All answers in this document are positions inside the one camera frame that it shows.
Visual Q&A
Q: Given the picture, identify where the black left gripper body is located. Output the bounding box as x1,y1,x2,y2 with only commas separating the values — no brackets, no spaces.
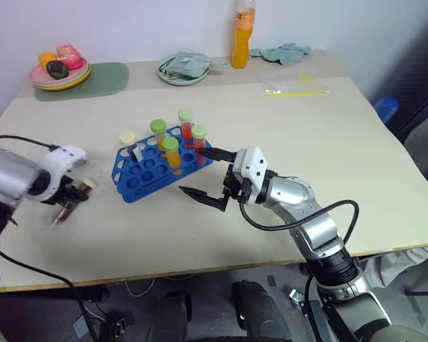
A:
42,174,76,207

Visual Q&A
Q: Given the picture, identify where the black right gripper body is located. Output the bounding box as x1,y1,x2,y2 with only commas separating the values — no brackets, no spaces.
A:
222,162,253,204

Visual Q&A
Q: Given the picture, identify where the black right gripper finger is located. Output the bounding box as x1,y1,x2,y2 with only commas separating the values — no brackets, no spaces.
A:
178,185,231,214
193,147,238,165

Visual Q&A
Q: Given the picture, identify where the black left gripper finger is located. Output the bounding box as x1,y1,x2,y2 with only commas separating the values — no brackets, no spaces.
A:
50,200,76,228
66,184,92,202

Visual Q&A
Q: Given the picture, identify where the dark red cream-capped test tube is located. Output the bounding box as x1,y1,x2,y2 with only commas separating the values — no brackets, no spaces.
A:
74,177,98,197

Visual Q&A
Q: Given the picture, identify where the red green-capped test tube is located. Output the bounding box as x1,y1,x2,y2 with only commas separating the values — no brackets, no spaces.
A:
178,108,195,142
190,124,209,158

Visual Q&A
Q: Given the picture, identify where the orange green-capped test tube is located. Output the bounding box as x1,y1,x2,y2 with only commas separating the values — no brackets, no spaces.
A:
161,136,183,176

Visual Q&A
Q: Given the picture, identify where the blue test tube rack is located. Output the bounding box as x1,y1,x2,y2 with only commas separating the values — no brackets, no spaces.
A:
110,125,215,205

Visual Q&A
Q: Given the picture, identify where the clear green-capped test tube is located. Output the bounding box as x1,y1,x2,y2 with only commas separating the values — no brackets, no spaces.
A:
149,118,169,150

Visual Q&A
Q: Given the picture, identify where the light green plate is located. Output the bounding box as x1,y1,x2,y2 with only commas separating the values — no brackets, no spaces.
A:
158,53,211,87

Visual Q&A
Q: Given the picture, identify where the clear zip plastic bag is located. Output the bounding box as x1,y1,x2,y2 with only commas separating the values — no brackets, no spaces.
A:
260,68,332,98

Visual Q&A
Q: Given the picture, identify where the yellow plate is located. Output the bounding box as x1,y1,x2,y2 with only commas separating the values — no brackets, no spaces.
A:
33,63,93,92

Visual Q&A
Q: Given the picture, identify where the orange soda bottle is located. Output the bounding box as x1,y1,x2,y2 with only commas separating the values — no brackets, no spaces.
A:
230,0,258,70

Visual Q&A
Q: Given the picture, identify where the pink plate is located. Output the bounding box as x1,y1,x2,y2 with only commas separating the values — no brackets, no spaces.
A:
28,58,90,86

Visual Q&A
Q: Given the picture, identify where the green placemat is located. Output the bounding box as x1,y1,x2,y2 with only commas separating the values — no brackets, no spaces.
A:
33,61,131,103

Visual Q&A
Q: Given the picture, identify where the dark toy avocado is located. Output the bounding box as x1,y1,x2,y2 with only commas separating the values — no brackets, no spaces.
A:
46,60,70,80

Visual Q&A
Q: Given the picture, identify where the green cloth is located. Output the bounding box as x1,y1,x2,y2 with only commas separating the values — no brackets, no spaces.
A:
249,42,313,68

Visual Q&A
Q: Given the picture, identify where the dark rounded robot leg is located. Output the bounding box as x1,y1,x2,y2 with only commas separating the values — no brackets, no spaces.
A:
144,288,194,342
230,279,294,342

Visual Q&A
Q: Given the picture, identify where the yellow toy pepper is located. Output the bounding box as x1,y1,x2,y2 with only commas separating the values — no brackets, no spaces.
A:
38,52,58,69

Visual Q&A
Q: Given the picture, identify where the metal caster wheel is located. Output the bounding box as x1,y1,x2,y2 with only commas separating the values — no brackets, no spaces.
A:
287,288,305,308

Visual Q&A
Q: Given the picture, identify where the pink toy apple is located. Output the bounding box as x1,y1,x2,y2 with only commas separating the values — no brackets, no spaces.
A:
55,44,85,71

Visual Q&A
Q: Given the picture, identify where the blue bottle cap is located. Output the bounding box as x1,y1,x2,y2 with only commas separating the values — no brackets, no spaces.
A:
374,96,401,125

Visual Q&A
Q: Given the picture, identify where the grey fabric cover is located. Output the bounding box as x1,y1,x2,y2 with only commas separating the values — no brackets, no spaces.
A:
362,242,428,290

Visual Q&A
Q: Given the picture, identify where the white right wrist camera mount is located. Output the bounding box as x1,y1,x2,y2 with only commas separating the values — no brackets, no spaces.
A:
233,145,272,208

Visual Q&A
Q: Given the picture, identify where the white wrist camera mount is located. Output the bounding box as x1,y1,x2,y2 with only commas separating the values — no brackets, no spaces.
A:
233,145,272,208
27,143,88,205

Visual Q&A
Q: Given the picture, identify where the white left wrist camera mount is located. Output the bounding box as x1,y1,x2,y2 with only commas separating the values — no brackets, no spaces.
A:
27,143,88,205

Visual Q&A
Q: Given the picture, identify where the black hanging cable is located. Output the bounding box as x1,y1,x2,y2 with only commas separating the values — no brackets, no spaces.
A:
0,248,98,342

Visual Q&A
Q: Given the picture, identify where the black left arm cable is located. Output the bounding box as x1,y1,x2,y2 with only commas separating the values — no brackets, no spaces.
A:
0,134,61,152

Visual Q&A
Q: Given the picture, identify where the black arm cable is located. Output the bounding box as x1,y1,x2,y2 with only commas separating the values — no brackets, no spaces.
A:
0,134,61,152
239,199,360,258

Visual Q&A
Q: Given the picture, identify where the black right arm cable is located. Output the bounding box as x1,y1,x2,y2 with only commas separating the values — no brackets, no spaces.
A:
239,199,360,258

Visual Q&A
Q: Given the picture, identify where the thin white cable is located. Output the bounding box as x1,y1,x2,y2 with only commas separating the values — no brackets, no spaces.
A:
123,276,156,299

